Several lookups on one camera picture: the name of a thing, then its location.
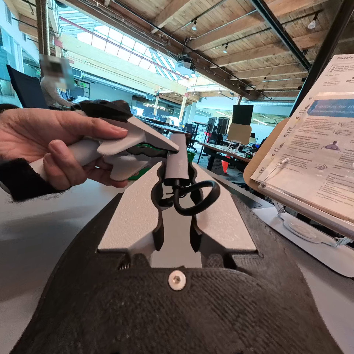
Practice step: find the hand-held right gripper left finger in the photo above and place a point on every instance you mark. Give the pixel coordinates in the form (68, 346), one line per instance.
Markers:
(130, 221)

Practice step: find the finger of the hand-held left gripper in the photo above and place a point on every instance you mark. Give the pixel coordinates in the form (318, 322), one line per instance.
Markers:
(138, 138)
(127, 166)

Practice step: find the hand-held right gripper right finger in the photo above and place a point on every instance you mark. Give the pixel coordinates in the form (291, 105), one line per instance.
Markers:
(232, 229)

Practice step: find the green plastic bin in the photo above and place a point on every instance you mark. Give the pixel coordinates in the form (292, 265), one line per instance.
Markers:
(190, 157)

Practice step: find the person's left hand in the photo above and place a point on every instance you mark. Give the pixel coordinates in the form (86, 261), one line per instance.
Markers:
(33, 130)

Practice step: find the dark wooden desk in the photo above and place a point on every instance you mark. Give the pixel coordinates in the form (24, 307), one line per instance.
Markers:
(166, 127)

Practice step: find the black office chair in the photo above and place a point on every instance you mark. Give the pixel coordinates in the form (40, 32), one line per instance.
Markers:
(190, 128)

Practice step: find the orange traffic cone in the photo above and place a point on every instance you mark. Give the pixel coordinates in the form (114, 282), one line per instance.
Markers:
(224, 166)

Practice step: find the wooden background desk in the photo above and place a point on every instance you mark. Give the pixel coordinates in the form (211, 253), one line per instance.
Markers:
(218, 148)

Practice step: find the dark divider panel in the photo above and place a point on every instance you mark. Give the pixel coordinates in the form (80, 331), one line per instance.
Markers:
(25, 88)

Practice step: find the ceiling projector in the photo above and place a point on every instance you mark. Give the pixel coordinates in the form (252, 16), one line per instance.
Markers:
(184, 65)

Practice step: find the beige board on stand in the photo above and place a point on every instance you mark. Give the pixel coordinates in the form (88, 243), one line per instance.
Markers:
(239, 134)

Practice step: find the wooden document stand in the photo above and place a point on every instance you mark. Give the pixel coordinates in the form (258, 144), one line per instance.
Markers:
(269, 139)

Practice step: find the black acoustic panel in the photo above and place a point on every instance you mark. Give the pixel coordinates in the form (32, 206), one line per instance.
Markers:
(242, 114)

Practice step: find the laminated instruction sheets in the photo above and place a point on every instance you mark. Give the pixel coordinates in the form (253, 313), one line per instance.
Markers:
(318, 155)

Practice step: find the ceiling spot light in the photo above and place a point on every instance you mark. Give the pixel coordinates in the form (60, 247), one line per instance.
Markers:
(225, 49)
(194, 26)

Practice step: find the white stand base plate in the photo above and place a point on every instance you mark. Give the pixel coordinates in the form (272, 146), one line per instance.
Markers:
(318, 254)

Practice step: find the black metal post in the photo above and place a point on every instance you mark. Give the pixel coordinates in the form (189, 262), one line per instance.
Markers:
(326, 55)

